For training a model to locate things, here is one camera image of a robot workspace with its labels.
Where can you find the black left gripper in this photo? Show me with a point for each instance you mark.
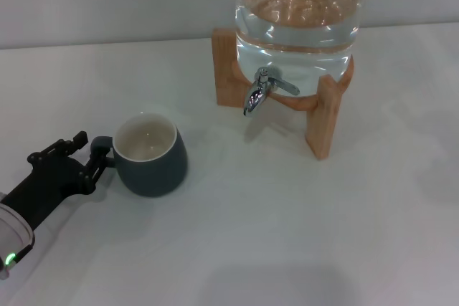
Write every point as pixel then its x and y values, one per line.
pixel 50 180

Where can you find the dark teal ceramic mug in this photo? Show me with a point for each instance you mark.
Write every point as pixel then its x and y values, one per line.
pixel 154 170

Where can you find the chrome faucet with lever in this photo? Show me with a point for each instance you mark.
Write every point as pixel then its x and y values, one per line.
pixel 256 96

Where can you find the glass water dispenser jar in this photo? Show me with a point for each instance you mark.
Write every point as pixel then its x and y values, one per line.
pixel 297 41

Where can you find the wooden dispenser stand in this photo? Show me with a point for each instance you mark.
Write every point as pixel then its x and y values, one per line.
pixel 328 123

